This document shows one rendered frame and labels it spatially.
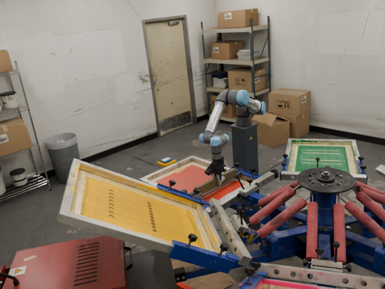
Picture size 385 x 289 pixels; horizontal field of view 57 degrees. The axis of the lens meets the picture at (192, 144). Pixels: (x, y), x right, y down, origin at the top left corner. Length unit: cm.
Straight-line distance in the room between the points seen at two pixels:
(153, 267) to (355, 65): 476
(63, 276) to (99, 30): 470
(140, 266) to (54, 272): 44
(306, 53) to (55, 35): 396
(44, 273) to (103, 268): 29
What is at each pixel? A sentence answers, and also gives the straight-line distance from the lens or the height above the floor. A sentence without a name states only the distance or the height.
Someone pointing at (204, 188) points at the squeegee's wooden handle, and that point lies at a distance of 256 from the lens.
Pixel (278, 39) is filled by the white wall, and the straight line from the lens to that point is 669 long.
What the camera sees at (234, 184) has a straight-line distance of 275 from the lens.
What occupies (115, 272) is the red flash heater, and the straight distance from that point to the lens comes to 184.
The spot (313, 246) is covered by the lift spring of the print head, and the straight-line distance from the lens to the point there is 184.
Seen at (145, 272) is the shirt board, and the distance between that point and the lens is 204.
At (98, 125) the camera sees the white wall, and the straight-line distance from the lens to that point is 617.
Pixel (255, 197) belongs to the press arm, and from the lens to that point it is 241.
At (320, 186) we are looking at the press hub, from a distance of 199.
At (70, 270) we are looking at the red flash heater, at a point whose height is 110.
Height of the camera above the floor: 224
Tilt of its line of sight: 21 degrees down
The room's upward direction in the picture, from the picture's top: 6 degrees counter-clockwise
